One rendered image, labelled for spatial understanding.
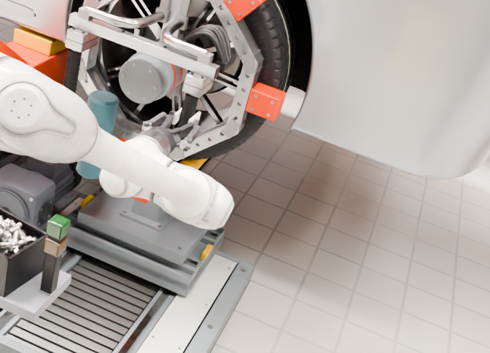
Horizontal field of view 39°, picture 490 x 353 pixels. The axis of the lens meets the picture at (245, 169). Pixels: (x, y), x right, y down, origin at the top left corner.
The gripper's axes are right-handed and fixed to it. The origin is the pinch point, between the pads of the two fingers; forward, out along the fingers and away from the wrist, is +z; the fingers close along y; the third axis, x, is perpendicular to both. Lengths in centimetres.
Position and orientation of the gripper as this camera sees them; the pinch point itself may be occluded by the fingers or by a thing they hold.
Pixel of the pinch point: (187, 117)
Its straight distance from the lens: 183.2
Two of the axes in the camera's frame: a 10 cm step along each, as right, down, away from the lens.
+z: 3.0, -3.9, 8.7
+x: 2.5, -8.5, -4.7
